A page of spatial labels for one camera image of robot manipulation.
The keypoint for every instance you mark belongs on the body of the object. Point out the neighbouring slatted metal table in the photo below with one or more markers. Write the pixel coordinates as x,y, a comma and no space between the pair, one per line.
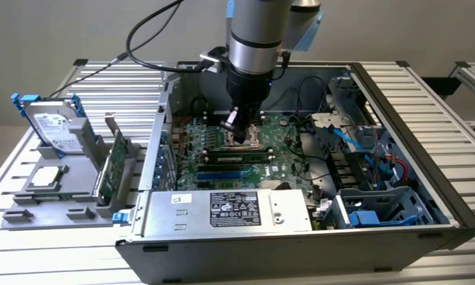
473,89

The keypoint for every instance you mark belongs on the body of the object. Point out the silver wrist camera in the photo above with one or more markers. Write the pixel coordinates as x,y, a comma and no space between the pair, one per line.
214,59

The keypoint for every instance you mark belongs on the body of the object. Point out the grey disk bay cage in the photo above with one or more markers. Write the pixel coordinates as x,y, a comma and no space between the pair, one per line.
379,205

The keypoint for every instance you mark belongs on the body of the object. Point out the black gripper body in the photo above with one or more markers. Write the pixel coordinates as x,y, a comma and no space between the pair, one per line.
249,89

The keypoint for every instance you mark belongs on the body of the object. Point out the silver power supply unit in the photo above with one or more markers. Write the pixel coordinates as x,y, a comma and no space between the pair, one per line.
226,212

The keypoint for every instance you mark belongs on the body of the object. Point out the green graphics card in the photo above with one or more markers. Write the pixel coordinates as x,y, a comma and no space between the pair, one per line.
114,166

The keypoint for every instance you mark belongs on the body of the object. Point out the black case fan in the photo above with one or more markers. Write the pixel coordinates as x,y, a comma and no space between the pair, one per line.
366,170

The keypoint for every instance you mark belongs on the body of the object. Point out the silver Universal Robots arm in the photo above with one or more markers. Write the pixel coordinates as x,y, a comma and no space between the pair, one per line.
258,35

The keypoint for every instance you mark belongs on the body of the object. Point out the CPU socket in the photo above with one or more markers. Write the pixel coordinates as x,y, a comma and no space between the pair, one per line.
242,137

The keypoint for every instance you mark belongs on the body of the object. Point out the blue disk carrier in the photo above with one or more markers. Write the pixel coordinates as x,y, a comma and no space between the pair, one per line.
23,104

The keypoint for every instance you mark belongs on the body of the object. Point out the open grey PC case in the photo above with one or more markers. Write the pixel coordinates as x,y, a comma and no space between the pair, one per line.
301,166

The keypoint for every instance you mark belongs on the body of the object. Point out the silver CPU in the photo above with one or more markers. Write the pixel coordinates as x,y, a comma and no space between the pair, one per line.
44,177

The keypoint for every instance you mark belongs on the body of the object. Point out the grey parts rack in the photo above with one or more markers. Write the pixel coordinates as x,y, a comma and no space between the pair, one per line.
71,178

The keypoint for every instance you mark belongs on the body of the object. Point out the blue case latch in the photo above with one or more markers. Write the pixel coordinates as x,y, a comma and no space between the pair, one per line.
119,217

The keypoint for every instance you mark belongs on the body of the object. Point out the black RAM slot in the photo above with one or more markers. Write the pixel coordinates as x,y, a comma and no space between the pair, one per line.
238,159

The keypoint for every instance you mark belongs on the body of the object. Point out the blue expansion slot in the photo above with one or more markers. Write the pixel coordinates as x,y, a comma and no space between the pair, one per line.
218,175

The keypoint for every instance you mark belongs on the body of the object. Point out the installed black RAM stick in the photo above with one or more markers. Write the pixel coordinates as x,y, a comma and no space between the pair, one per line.
238,154

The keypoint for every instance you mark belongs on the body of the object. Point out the green motherboard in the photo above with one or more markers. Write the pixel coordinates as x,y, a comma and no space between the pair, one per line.
242,154

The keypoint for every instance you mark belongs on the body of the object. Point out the silver hard disk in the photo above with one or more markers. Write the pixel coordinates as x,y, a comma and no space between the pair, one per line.
55,126

